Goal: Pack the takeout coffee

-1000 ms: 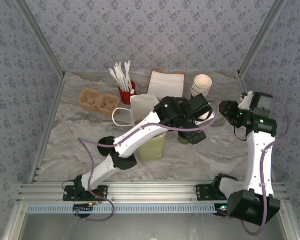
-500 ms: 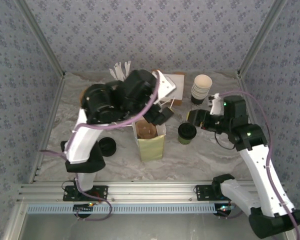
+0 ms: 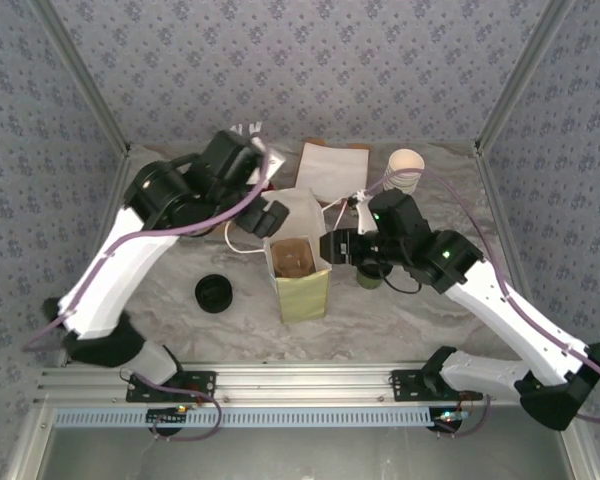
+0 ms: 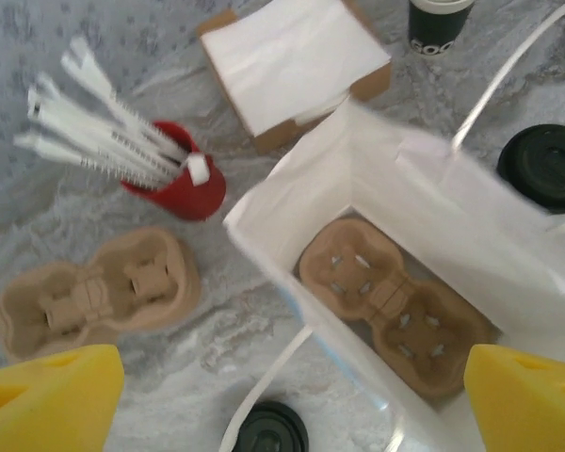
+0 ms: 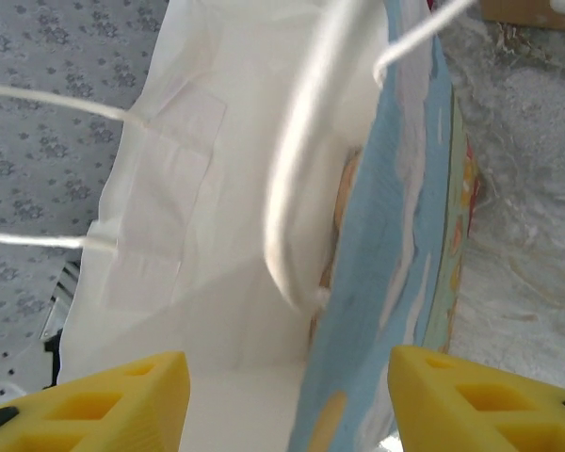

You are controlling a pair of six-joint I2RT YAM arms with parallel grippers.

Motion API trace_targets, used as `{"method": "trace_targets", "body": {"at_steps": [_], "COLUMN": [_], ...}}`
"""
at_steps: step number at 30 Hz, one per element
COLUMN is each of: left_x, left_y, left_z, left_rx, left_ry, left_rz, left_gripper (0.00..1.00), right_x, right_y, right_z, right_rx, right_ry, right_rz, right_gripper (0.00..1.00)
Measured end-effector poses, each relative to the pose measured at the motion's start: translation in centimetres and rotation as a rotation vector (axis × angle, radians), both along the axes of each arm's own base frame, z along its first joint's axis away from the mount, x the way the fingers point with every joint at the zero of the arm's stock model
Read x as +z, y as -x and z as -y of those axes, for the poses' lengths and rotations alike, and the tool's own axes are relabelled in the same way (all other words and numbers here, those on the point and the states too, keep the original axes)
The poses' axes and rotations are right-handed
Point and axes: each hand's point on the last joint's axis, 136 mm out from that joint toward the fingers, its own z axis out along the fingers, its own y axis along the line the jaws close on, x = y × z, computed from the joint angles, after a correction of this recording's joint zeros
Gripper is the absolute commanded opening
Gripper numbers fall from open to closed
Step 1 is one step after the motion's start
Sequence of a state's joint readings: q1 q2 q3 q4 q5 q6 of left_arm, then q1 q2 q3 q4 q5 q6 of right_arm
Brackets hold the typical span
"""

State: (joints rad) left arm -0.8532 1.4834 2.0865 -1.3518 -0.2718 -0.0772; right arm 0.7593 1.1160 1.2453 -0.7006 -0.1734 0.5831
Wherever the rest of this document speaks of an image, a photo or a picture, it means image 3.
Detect right small circuit board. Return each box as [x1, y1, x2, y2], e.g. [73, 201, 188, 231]
[432, 408, 469, 432]

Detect left small circuit board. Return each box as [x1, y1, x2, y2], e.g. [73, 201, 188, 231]
[146, 405, 189, 426]

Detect aluminium mounting rail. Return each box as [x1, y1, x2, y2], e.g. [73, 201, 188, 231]
[35, 360, 580, 407]

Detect aluminium right corner post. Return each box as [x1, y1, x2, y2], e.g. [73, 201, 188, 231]
[473, 0, 577, 157]

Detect aluminium left corner post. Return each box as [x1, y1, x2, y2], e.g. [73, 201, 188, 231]
[29, 0, 132, 156]

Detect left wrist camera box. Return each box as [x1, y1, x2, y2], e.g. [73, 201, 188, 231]
[249, 137, 287, 184]

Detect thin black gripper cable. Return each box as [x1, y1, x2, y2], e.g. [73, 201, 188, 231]
[379, 263, 424, 296]

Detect aluminium right table rail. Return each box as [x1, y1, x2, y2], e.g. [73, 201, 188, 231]
[473, 142, 555, 365]

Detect aluminium table rail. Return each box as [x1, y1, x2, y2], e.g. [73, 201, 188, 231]
[473, 142, 555, 365]
[57, 143, 134, 369]

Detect printed paper bag with handles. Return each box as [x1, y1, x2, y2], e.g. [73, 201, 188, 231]
[223, 187, 369, 325]

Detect aluminium left table rail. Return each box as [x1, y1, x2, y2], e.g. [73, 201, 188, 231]
[57, 143, 134, 369]

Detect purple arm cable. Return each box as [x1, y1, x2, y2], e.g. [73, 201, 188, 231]
[364, 168, 600, 441]
[22, 149, 276, 444]

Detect aluminium corner post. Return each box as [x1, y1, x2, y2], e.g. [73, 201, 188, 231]
[29, 0, 132, 156]
[473, 0, 577, 157]

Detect grey slotted cable duct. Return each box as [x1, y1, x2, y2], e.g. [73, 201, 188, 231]
[53, 405, 434, 429]

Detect small circuit board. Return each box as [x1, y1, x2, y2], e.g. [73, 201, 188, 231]
[146, 405, 189, 426]
[432, 408, 469, 432]

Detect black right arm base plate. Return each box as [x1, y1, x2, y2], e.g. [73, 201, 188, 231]
[389, 369, 484, 404]

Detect white napkin stack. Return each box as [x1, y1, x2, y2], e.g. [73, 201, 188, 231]
[294, 143, 370, 205]

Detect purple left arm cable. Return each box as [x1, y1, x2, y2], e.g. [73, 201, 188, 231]
[22, 149, 276, 444]

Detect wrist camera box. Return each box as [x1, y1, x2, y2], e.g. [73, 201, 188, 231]
[249, 137, 287, 184]
[349, 191, 376, 236]

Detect black plastic cup lid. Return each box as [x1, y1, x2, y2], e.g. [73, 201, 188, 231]
[194, 273, 233, 315]

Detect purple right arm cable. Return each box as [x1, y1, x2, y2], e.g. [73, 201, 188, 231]
[364, 168, 600, 441]

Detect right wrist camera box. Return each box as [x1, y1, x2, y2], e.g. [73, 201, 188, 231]
[349, 191, 376, 236]

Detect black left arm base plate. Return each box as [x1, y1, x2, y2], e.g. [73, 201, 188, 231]
[124, 370, 218, 404]

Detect grey metal panel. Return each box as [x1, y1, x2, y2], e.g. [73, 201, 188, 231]
[34, 424, 576, 480]

